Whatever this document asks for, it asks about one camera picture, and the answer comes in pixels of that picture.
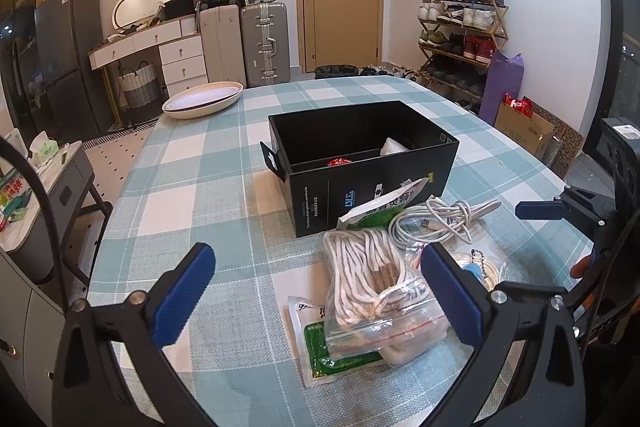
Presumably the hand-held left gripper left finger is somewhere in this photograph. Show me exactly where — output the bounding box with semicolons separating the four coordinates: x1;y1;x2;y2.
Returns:
52;242;217;427

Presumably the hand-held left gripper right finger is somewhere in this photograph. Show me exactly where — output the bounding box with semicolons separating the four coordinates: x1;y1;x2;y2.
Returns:
420;242;588;427

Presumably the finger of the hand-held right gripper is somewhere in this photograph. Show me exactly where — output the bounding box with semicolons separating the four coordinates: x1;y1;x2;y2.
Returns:
515;186;623;258

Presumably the white plush toy with keychain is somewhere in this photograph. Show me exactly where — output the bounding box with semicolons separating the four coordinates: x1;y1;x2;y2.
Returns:
452;248;507;294

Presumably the white cable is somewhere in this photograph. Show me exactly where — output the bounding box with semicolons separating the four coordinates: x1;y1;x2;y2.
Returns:
389;198;502;254

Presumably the zip bag of striped rope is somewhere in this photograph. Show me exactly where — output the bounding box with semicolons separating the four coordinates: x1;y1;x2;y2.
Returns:
321;227;453;367

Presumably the green white medicine packet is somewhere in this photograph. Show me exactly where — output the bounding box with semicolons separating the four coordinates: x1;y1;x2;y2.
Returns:
336;177;433;233
287;296;388;389

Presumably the black cardboard box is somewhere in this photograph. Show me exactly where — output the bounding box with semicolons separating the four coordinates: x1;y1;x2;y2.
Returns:
260;100;461;239

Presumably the person's right hand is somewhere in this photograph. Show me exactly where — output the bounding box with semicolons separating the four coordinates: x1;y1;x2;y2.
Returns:
571;257;596;281

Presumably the brown cardboard box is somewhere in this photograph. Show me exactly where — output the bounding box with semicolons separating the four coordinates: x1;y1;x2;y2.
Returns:
494;96;584;168

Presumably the purple bag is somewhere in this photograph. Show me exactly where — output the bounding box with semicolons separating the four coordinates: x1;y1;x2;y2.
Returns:
479;53;524;128

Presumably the white plastic bag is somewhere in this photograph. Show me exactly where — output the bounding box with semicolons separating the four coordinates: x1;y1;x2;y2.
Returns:
380;137;414;158

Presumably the grey side table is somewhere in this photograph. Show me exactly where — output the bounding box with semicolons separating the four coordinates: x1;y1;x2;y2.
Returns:
0;139;114;290

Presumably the white oval tray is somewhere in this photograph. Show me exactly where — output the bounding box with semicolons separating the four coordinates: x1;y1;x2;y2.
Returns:
162;82;244;120

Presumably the green white tissue pack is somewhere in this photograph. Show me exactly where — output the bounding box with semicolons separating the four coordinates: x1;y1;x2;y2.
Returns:
27;131;64;166

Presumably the grey white laundry basket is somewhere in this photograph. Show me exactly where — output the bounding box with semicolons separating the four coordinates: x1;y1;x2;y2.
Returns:
118;62;159;124

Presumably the shoe rack with shoes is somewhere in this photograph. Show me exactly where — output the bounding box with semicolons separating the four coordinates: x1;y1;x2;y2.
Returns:
414;0;506;108

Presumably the white dresser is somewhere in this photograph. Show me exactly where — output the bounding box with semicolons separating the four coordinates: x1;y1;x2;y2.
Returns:
88;14;208;98

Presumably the beige suitcase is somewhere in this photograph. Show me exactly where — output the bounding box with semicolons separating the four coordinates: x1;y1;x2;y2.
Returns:
199;4;247;84

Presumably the grey refrigerator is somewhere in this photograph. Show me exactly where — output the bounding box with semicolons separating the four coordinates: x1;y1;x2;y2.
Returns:
34;0;116;144

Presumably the silver suitcase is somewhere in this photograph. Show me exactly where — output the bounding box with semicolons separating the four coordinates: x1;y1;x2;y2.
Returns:
240;2;292;88

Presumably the white framed oval mirror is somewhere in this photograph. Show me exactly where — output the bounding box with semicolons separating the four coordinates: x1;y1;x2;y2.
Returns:
111;0;173;30

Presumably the black cable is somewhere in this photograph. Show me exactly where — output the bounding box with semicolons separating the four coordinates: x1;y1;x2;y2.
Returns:
0;136;77;310

